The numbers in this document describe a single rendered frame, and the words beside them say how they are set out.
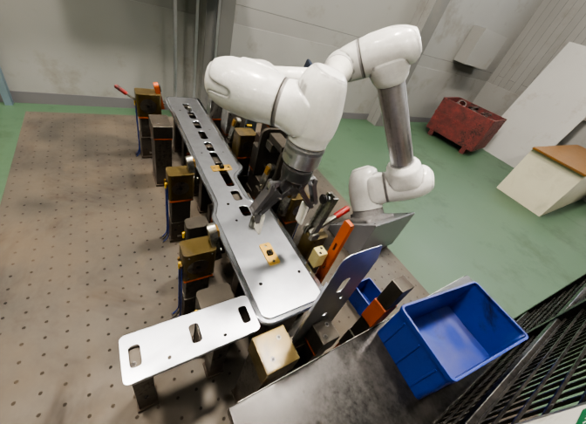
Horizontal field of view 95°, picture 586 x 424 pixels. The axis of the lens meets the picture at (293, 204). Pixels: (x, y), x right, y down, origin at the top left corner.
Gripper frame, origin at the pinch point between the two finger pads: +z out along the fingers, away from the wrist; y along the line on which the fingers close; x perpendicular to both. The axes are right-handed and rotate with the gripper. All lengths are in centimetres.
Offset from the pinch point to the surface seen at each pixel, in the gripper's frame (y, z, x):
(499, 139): -658, 81, -176
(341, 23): -257, -28, -315
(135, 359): 38.5, 15.0, 15.7
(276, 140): -16.3, -5.3, -36.5
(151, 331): 34.9, 13.8, 11.4
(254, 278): 8.1, 13.7, 6.6
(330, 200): -15.7, -6.4, 0.5
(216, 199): 7.8, 13.6, -28.2
